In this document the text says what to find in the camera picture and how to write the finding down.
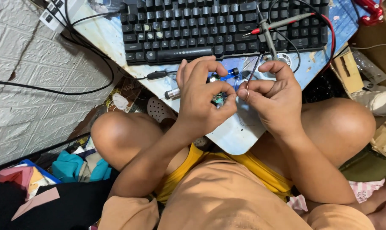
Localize small green circuit board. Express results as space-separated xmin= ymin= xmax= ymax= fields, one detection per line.
xmin=212 ymin=92 xmax=227 ymax=105

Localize person's right hand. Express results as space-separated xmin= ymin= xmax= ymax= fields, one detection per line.
xmin=238 ymin=60 xmax=304 ymax=137

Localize black cable with inline switch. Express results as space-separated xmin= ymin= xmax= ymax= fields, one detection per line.
xmin=116 ymin=65 xmax=178 ymax=81

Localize pink striped cloth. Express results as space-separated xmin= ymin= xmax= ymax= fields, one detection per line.
xmin=287 ymin=179 xmax=386 ymax=215

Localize silver cylindrical plug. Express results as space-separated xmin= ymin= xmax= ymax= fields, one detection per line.
xmin=164 ymin=88 xmax=182 ymax=100

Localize grey probe with red tip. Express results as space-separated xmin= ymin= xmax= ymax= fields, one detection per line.
xmin=243 ymin=12 xmax=316 ymax=36

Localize orange shirt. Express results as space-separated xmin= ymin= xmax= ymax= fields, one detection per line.
xmin=98 ymin=159 xmax=376 ymax=230

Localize clear plastic bottle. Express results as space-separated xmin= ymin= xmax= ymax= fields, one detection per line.
xmin=352 ymin=49 xmax=386 ymax=84

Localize yellow shorts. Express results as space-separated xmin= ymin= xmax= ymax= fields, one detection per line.
xmin=154 ymin=143 xmax=295 ymax=205

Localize thin metal forceps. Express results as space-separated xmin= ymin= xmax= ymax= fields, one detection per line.
xmin=245 ymin=54 xmax=264 ymax=102

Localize red probe cable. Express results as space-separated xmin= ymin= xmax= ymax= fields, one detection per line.
xmin=311 ymin=12 xmax=336 ymax=73

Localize heap of mixed clothes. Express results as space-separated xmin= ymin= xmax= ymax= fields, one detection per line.
xmin=0 ymin=137 xmax=120 ymax=230

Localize thin black wire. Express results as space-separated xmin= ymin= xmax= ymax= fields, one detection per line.
xmin=237 ymin=107 xmax=257 ymax=127

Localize shiny red object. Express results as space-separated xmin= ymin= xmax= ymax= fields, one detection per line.
xmin=353 ymin=0 xmax=385 ymax=27

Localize white shoe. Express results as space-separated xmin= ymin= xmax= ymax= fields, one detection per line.
xmin=351 ymin=85 xmax=386 ymax=117

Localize long black power cable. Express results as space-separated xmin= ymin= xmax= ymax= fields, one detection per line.
xmin=0 ymin=0 xmax=123 ymax=96

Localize beige perforated sandal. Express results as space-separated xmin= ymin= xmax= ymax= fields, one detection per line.
xmin=147 ymin=96 xmax=178 ymax=124

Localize black probe cable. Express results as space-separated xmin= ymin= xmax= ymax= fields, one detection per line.
xmin=268 ymin=0 xmax=332 ymax=73

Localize black computer keyboard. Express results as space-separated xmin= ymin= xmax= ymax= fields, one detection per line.
xmin=120 ymin=0 xmax=330 ymax=66

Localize thin clear wire loop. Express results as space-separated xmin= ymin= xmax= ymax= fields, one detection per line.
xmin=234 ymin=56 xmax=261 ymax=94

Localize brown cardboard box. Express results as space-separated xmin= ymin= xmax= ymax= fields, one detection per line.
xmin=331 ymin=42 xmax=365 ymax=98

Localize person's left hand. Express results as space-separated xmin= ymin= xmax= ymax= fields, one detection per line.
xmin=172 ymin=56 xmax=238 ymax=144

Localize white face mask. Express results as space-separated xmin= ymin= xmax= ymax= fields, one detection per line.
xmin=107 ymin=92 xmax=130 ymax=113

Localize grey probe with black tip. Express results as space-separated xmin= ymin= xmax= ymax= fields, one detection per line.
xmin=256 ymin=4 xmax=278 ymax=60

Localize white power strip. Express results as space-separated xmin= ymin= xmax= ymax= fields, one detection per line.
xmin=39 ymin=0 xmax=86 ymax=34

